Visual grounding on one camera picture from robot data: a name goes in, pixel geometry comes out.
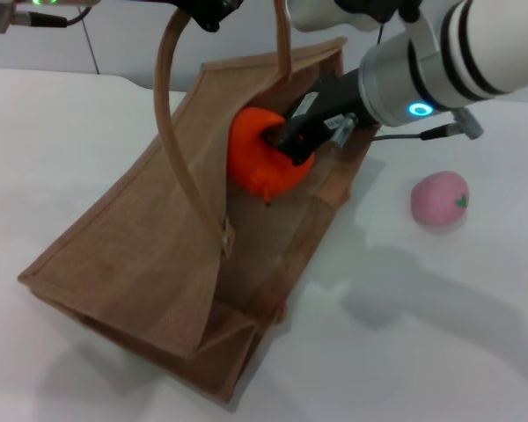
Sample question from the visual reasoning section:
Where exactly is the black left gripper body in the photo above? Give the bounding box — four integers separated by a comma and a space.
171, 0, 244, 19

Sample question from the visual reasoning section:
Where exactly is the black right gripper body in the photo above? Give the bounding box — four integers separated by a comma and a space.
284, 69, 371, 156

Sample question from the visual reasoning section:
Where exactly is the orange toy fruit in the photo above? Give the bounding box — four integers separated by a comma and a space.
226, 106, 316, 207

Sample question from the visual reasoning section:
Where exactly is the pink toy peach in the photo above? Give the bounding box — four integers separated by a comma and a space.
410, 171, 470, 227

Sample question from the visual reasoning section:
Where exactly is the brown jute handbag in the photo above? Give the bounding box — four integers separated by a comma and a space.
17, 0, 385, 406

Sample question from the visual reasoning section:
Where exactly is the right arm cable with plug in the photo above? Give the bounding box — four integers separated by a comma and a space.
371, 107, 485, 142

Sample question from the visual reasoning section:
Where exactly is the arm cable with plug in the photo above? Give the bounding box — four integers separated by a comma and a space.
371, 107, 485, 142
0, 3, 99, 33

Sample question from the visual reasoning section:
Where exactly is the left arm cable with plug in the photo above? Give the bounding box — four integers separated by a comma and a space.
0, 3, 99, 33

